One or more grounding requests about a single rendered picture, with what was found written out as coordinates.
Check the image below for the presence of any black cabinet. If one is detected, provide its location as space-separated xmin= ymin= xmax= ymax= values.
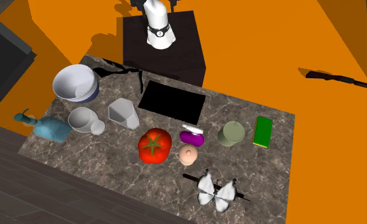
xmin=0 ymin=9 xmax=38 ymax=120

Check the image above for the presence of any purple spray bottle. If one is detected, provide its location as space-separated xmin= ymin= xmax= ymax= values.
xmin=179 ymin=123 xmax=205 ymax=148

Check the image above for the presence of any white angular cup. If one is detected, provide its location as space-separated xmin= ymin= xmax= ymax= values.
xmin=107 ymin=97 xmax=141 ymax=130

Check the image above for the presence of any dark brown long rod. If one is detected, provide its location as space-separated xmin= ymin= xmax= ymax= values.
xmin=305 ymin=70 xmax=367 ymax=92

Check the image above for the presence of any green yellow sponge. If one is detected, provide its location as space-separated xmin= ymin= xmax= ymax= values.
xmin=252 ymin=116 xmax=274 ymax=149

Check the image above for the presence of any white butterfly figure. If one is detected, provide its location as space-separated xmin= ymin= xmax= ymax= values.
xmin=182 ymin=169 xmax=251 ymax=214

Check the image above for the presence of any large white bowl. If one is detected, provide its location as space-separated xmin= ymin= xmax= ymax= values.
xmin=52 ymin=64 xmax=100 ymax=104

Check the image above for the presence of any white round cup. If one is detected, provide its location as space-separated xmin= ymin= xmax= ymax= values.
xmin=67 ymin=106 xmax=106 ymax=136

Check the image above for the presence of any dark robot stand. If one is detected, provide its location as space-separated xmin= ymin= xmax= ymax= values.
xmin=122 ymin=10 xmax=207 ymax=87

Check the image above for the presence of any olive green can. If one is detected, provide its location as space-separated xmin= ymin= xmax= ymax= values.
xmin=217 ymin=120 xmax=246 ymax=148

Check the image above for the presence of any teal blue bottle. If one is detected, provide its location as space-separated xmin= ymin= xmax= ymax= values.
xmin=13 ymin=108 xmax=73 ymax=143

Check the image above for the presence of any peach pot with lid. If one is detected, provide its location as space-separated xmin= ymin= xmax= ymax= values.
xmin=178 ymin=143 xmax=199 ymax=167

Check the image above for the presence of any red tomato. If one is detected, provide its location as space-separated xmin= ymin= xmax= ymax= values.
xmin=137 ymin=127 xmax=173 ymax=165

